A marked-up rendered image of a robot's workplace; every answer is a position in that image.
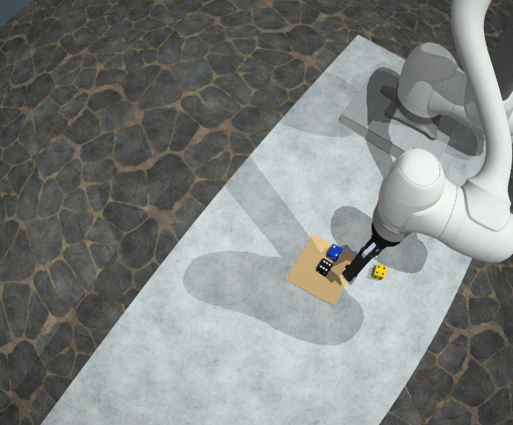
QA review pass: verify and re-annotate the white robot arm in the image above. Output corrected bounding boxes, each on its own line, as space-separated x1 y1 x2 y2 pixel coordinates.
373 0 513 263

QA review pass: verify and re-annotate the black die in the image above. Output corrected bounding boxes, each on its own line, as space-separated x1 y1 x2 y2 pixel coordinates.
316 259 333 276

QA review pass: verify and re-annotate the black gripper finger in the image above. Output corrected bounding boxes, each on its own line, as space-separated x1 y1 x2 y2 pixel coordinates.
342 235 386 285

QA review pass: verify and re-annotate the tan mat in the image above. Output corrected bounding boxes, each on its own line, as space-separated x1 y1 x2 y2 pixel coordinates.
285 234 355 306

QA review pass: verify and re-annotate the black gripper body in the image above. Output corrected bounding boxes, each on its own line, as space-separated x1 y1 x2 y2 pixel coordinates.
370 222 400 250

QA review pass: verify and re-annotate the yellow die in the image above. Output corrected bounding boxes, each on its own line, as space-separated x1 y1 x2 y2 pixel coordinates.
372 264 387 280

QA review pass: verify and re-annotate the blue die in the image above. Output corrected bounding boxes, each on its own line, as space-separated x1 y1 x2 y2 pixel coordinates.
326 244 343 262

